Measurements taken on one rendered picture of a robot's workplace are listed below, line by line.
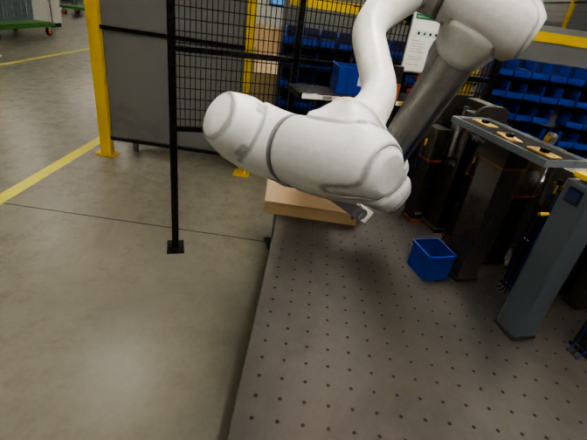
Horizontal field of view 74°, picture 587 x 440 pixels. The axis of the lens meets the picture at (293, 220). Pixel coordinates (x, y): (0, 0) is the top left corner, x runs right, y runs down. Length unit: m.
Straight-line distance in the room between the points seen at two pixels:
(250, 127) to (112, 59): 3.17
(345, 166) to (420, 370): 0.65
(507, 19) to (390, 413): 0.81
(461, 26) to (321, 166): 0.54
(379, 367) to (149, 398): 1.04
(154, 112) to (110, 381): 2.40
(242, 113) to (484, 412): 0.79
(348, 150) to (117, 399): 1.49
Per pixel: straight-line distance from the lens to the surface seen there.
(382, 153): 0.48
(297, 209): 1.47
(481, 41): 0.95
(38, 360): 2.00
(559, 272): 1.15
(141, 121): 3.72
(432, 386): 1.00
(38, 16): 13.29
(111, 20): 3.66
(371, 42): 0.72
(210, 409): 1.71
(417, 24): 2.44
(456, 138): 1.58
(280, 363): 0.94
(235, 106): 0.57
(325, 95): 2.04
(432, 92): 1.05
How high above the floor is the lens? 1.41
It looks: 29 degrees down
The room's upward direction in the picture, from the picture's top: 8 degrees clockwise
